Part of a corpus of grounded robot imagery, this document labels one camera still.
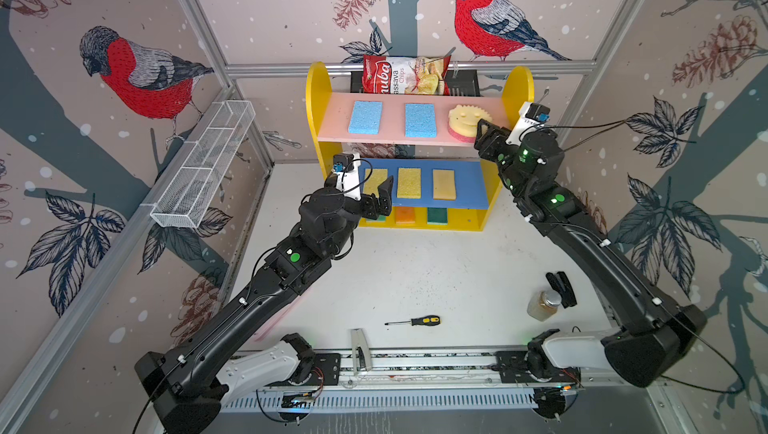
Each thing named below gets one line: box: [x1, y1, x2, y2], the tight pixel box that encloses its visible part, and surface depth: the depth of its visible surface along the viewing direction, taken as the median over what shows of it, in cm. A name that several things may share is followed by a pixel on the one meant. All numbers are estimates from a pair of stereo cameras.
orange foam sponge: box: [395, 206, 415, 224], surface depth 105 cm
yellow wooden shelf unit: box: [306, 62, 535, 231], surface depth 79 cm
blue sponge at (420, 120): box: [404, 103, 437, 138], surface depth 74 cm
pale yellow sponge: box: [432, 169, 456, 201], surface depth 94 cm
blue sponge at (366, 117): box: [348, 100, 383, 135], surface depth 76 cm
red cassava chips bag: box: [362, 55, 451, 96], surface depth 89 cm
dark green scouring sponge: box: [427, 207, 448, 225], surface depth 103 cm
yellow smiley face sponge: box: [447, 104, 493, 143], surface depth 71 cm
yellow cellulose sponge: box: [397, 168, 421, 199], surface depth 95 cm
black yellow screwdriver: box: [384, 314, 441, 326], surface depth 82 cm
